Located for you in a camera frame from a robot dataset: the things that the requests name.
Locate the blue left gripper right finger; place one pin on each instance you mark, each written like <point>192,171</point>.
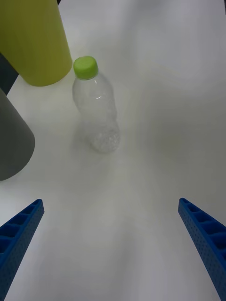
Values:
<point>207,240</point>

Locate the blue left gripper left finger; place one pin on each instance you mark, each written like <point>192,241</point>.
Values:
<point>16,240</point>

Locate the clear bottle with green cap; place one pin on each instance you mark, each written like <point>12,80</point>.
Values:
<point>97,110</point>

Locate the grey plastic bin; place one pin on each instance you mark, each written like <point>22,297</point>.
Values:
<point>13,141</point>

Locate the yellow-green plastic bin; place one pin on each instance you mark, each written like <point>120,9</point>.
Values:
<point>33,40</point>

